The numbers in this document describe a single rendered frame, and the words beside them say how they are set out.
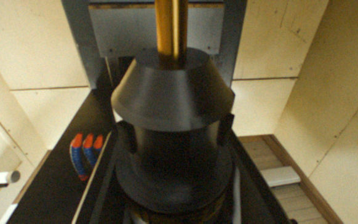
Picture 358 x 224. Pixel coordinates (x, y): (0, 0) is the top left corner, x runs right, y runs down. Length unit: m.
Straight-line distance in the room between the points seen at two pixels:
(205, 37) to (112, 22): 0.35
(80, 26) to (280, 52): 1.18
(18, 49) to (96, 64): 0.65
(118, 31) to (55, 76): 0.75
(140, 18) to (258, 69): 0.93
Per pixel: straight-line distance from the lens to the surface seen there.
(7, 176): 1.20
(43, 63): 1.37
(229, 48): 0.83
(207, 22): 0.73
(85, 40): 0.82
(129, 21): 0.72
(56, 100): 1.48
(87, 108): 0.73
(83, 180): 0.46
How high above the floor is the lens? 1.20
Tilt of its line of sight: 35 degrees up
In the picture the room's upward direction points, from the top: 180 degrees counter-clockwise
